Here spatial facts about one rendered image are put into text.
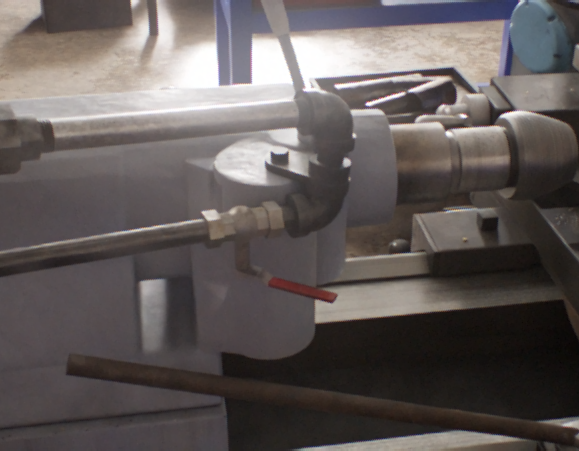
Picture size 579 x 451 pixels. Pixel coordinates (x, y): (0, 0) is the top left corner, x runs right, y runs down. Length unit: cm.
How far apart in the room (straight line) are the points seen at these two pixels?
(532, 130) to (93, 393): 47
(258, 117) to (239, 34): 201
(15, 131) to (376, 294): 67
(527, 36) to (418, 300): 81
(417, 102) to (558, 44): 135
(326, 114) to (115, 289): 26
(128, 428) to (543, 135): 47
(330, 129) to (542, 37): 114
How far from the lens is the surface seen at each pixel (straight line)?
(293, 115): 70
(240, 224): 72
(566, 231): 118
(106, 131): 65
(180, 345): 87
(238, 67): 273
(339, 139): 73
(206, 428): 87
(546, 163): 94
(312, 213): 74
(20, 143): 62
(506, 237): 125
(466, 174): 92
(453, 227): 126
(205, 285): 83
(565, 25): 181
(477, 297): 120
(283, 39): 82
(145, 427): 86
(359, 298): 118
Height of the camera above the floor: 152
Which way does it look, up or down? 31 degrees down
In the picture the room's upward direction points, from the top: straight up
